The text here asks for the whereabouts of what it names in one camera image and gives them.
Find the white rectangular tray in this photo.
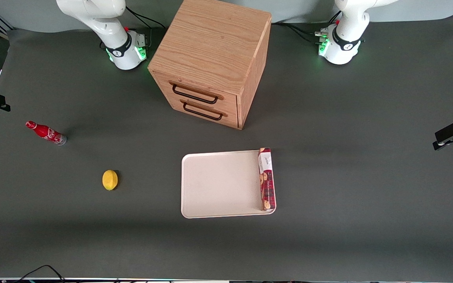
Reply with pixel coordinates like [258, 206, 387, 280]
[180, 149, 277, 219]

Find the red coke bottle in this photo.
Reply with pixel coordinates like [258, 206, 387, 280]
[25, 120, 68, 147]

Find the red cookie box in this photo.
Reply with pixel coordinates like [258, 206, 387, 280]
[258, 147, 277, 212]

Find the wooden two-drawer cabinet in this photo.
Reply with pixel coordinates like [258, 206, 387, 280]
[147, 0, 273, 130]

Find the yellow lemon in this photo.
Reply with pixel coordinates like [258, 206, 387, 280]
[101, 169, 119, 191]

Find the black metal drawer handle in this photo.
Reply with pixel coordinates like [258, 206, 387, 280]
[171, 84, 219, 105]
[182, 102, 224, 121]

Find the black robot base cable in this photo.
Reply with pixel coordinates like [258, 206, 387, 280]
[271, 22, 322, 44]
[125, 6, 167, 30]

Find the thin black table-edge cable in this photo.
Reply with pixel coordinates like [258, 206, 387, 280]
[16, 264, 66, 283]

